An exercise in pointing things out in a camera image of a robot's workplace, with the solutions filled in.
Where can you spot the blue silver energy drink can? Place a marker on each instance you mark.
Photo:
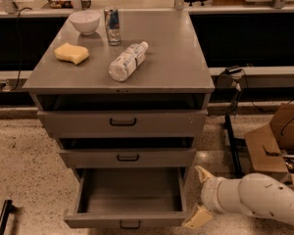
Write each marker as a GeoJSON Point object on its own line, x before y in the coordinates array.
{"type": "Point", "coordinates": [112, 25]}

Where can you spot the yellow sponge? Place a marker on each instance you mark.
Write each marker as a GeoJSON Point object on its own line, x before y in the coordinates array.
{"type": "Point", "coordinates": [71, 53]}

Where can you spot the black bar on floor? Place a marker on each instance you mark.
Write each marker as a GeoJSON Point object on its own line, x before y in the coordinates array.
{"type": "Point", "coordinates": [7, 209]}

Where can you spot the white bowl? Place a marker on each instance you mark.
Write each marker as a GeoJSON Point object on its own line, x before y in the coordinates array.
{"type": "Point", "coordinates": [85, 22]}

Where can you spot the clear plastic water bottle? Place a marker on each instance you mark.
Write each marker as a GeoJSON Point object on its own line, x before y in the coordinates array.
{"type": "Point", "coordinates": [128, 61]}

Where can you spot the grey bottom drawer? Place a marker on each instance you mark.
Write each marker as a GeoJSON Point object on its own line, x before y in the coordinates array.
{"type": "Point", "coordinates": [129, 198]}

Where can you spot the grey drawer cabinet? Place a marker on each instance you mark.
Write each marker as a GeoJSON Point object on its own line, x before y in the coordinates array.
{"type": "Point", "coordinates": [173, 76]}

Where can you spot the open cardboard box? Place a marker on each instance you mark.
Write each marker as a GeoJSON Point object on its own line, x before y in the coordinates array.
{"type": "Point", "coordinates": [271, 144]}

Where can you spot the grey top drawer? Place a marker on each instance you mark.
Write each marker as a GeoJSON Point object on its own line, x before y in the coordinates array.
{"type": "Point", "coordinates": [95, 124]}

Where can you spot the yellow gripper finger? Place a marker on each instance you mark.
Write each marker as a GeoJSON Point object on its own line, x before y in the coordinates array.
{"type": "Point", "coordinates": [204, 175]}
{"type": "Point", "coordinates": [198, 218]}

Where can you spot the black stand leg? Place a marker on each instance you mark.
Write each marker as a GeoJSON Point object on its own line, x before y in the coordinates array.
{"type": "Point", "coordinates": [229, 129]}

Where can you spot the grey drawer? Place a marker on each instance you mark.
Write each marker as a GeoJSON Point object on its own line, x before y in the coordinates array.
{"type": "Point", "coordinates": [107, 158]}
{"type": "Point", "coordinates": [129, 198]}
{"type": "Point", "coordinates": [95, 124]}

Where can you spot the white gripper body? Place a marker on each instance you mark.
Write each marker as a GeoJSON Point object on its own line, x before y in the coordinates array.
{"type": "Point", "coordinates": [209, 192]}

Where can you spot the grey middle drawer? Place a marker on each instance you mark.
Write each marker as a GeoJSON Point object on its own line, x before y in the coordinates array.
{"type": "Point", "coordinates": [107, 158]}

